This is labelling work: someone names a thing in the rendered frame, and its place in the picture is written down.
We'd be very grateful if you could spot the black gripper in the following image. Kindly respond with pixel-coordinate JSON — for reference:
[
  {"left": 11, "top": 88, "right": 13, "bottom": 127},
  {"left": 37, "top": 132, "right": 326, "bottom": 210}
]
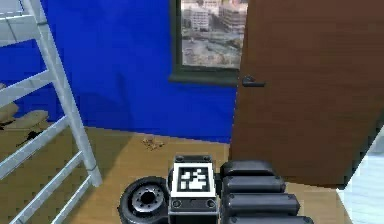
[{"left": 117, "top": 176, "right": 171, "bottom": 224}]

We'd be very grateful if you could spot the small brown floor debris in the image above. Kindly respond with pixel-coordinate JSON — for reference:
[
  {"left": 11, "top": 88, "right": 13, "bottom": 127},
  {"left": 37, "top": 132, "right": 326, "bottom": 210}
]
[{"left": 142, "top": 137, "right": 166, "bottom": 151}]

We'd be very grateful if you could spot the beige pillow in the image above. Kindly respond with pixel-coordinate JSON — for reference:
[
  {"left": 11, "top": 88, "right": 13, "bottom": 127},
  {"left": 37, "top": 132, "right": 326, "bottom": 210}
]
[{"left": 0, "top": 101, "right": 20, "bottom": 123}]

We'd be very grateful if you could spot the dark framed window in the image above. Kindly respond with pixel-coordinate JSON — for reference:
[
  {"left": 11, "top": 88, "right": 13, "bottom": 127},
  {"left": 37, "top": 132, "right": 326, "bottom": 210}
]
[{"left": 168, "top": 0, "right": 249, "bottom": 87}]

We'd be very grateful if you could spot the brown wooden room door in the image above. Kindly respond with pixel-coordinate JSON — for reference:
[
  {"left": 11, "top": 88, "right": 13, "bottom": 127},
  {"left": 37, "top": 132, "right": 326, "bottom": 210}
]
[{"left": 228, "top": 0, "right": 384, "bottom": 188}]

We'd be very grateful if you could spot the white ladder shelf frame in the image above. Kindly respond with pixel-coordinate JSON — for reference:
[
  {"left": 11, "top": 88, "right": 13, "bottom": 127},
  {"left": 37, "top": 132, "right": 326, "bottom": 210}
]
[{"left": 0, "top": 0, "right": 104, "bottom": 224}]

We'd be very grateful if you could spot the black door handle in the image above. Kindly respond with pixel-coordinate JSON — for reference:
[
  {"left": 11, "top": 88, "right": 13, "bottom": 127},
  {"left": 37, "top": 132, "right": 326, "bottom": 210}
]
[{"left": 241, "top": 75, "right": 266, "bottom": 89}]

